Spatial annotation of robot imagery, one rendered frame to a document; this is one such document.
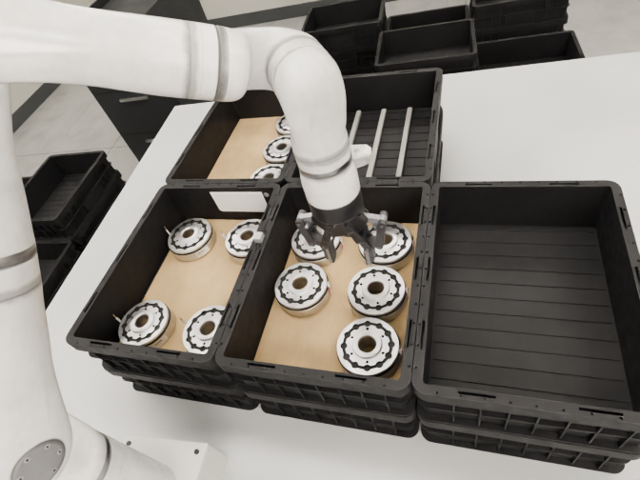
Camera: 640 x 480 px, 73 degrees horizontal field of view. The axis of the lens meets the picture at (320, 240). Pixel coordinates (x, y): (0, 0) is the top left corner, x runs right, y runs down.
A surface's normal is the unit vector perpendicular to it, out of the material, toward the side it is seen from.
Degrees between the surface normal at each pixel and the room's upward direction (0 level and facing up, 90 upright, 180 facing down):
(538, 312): 0
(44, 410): 92
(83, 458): 17
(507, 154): 0
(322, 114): 106
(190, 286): 0
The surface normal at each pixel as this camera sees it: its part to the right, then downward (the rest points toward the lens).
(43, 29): 0.48, 0.19
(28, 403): 0.83, 0.17
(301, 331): -0.22, -0.64
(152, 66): 0.38, 0.55
